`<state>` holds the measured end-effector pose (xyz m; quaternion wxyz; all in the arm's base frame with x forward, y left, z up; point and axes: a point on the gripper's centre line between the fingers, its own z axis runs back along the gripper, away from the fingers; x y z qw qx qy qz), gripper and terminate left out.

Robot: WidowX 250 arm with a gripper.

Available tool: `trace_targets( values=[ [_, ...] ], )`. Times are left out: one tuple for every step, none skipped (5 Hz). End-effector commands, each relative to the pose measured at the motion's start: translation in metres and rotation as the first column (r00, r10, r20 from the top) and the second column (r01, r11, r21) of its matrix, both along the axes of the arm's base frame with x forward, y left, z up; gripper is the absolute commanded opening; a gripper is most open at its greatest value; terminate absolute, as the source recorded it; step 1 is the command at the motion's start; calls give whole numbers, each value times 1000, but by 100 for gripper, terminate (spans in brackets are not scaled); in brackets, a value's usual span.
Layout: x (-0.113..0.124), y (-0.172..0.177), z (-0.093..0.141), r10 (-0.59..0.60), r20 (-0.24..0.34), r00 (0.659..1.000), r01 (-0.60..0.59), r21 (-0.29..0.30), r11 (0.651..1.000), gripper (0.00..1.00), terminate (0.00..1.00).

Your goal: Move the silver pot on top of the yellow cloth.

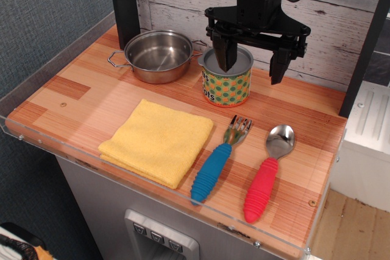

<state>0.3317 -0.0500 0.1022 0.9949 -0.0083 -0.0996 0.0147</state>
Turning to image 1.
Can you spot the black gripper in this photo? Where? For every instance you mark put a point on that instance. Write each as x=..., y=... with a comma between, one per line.
x=257, y=23

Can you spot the silver pot with handles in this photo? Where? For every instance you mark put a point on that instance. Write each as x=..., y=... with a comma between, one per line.
x=160, y=56

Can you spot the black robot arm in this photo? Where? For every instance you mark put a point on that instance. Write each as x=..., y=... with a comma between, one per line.
x=257, y=23

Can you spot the yellow folded cloth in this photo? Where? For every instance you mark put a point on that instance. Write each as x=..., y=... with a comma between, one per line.
x=158, y=143

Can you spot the green orange patterned can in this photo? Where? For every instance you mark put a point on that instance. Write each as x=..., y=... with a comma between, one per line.
x=226, y=89

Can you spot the white appliance at right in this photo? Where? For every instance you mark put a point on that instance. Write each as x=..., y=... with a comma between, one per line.
x=361, y=168

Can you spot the clear acrylic table guard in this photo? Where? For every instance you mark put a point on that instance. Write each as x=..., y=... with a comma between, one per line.
x=77, y=100

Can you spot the grey cabinet with dispenser panel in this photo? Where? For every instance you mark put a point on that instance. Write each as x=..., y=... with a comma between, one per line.
x=127, y=224

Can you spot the dark bag with orange item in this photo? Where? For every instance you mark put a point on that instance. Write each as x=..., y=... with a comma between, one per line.
x=18, y=243

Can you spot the red handled spoon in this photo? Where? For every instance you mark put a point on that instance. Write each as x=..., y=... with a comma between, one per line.
x=279, y=143

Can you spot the blue handled fork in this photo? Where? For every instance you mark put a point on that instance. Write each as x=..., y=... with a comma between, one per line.
x=208, y=176

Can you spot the black right vertical post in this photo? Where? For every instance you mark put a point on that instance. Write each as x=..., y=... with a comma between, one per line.
x=362, y=64

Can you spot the black vertical post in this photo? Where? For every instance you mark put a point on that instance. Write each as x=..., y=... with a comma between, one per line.
x=362, y=64
x=127, y=21

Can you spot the black left vertical post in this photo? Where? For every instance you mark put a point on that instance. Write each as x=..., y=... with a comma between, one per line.
x=127, y=21

